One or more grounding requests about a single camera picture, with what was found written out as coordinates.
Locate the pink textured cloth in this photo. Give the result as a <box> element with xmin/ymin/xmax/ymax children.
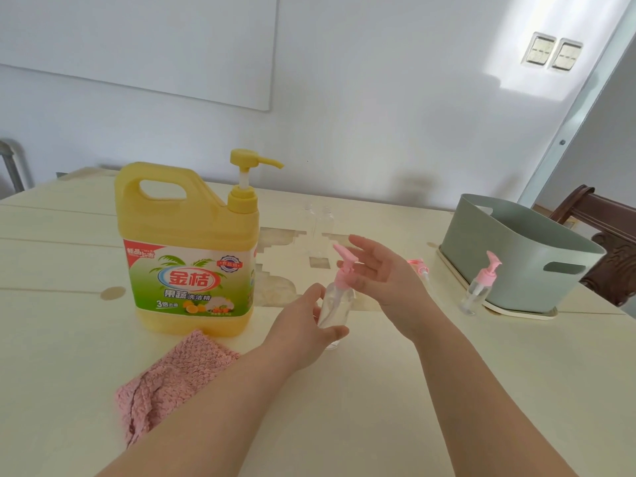
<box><xmin>114</xmin><ymin>330</ymin><xmax>242</xmax><ymax>448</ymax></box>

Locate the grey metal pipe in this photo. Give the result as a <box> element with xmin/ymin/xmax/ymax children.
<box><xmin>0</xmin><ymin>138</ymin><xmax>28</xmax><ymax>194</ymax></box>

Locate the dark wooden chair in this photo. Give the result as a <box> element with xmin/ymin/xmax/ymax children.
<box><xmin>549</xmin><ymin>184</ymin><xmax>636</xmax><ymax>307</ymax></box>

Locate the white wall switch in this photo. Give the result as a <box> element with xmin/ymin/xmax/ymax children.
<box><xmin>520</xmin><ymin>32</ymin><xmax>557</xmax><ymax>67</ymax></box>
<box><xmin>548</xmin><ymin>38</ymin><xmax>584</xmax><ymax>73</ymax></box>

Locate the pink pump dispenser head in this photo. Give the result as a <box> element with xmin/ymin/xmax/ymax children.
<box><xmin>407</xmin><ymin>258</ymin><xmax>431</xmax><ymax>286</ymax></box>
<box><xmin>472</xmin><ymin>250</ymin><xmax>503</xmax><ymax>289</ymax></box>
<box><xmin>331</xmin><ymin>242</ymin><xmax>366</xmax><ymax>293</ymax></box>

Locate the person's right hand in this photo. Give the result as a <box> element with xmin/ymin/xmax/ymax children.
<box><xmin>347</xmin><ymin>235</ymin><xmax>438</xmax><ymax>343</ymax></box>

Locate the person's right forearm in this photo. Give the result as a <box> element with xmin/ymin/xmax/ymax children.
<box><xmin>409</xmin><ymin>315</ymin><xmax>580</xmax><ymax>477</ymax></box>

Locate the person's left hand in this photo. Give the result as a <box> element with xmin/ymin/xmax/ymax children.
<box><xmin>260</xmin><ymin>282</ymin><xmax>350</xmax><ymax>376</ymax></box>

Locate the yellow detergent jug with pump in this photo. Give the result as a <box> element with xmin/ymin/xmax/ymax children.
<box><xmin>114</xmin><ymin>148</ymin><xmax>285</xmax><ymax>339</ymax></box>

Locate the white door frame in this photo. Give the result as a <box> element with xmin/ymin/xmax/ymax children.
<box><xmin>516</xmin><ymin>0</ymin><xmax>636</xmax><ymax>209</ymax></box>

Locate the white wall board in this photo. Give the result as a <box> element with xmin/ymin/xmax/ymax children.
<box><xmin>0</xmin><ymin>0</ymin><xmax>279</xmax><ymax>113</ymax></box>

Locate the person's left forearm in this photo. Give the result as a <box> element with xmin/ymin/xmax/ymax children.
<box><xmin>97</xmin><ymin>342</ymin><xmax>294</xmax><ymax>477</ymax></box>

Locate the grey-green plastic basket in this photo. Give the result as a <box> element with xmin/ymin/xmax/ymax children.
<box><xmin>439</xmin><ymin>193</ymin><xmax>607</xmax><ymax>313</ymax></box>

